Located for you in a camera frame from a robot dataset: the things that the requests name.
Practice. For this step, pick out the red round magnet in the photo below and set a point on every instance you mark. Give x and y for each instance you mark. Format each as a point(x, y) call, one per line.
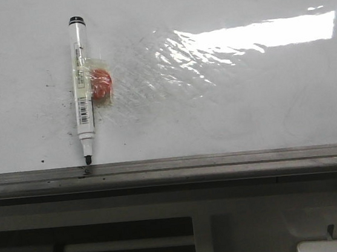
point(101, 84)

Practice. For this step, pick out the white whiteboard marker black cap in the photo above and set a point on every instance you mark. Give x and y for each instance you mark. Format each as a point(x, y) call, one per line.
point(84, 107)

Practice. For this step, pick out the clear adhesive tape piece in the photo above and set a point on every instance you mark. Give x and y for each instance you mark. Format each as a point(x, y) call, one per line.
point(100, 63)

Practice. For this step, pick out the white whiteboard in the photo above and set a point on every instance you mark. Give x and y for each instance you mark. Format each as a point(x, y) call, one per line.
point(189, 77)

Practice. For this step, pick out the white horizontal bar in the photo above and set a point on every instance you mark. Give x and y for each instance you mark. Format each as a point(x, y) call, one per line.
point(133, 244)

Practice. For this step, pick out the grey aluminium marker tray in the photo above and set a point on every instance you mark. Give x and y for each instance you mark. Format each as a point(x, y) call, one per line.
point(169, 171)

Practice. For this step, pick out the white frame panel below tray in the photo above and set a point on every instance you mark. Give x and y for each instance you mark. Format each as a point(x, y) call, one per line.
point(258, 215)

